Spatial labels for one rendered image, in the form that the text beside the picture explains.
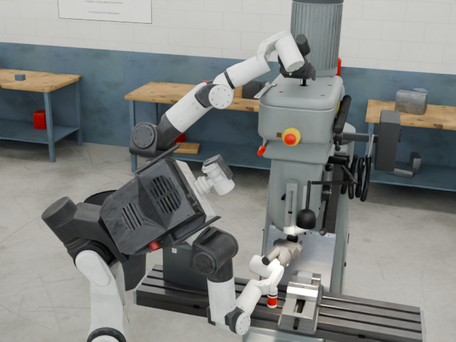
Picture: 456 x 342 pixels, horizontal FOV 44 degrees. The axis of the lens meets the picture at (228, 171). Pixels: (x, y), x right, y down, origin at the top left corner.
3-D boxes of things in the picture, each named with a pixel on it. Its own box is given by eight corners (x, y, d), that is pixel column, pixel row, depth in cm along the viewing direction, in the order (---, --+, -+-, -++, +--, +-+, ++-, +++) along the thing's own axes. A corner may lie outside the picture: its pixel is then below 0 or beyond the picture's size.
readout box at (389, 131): (396, 173, 233) (404, 123, 225) (374, 170, 235) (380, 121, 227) (396, 157, 251) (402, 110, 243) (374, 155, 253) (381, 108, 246)
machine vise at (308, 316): (315, 334, 222) (317, 311, 218) (277, 328, 226) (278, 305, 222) (324, 287, 254) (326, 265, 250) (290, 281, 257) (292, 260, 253)
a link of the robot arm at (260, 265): (284, 273, 222) (271, 287, 213) (260, 262, 226) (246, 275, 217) (290, 249, 217) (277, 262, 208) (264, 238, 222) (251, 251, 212)
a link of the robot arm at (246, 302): (267, 299, 209) (241, 343, 199) (244, 292, 215) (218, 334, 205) (258, 281, 203) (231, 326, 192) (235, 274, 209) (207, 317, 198)
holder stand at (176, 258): (207, 291, 249) (207, 250, 241) (162, 280, 256) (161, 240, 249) (218, 277, 259) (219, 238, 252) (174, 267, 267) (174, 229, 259)
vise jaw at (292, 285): (316, 302, 231) (317, 294, 229) (286, 297, 233) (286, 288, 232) (317, 294, 236) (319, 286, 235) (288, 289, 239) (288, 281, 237)
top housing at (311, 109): (329, 148, 193) (334, 102, 187) (254, 140, 199) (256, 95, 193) (340, 112, 235) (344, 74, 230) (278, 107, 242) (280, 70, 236)
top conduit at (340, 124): (342, 134, 193) (343, 125, 192) (330, 134, 194) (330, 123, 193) (351, 103, 234) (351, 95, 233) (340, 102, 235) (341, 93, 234)
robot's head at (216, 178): (213, 201, 192) (235, 188, 191) (196, 178, 189) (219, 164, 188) (212, 193, 198) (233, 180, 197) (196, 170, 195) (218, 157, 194)
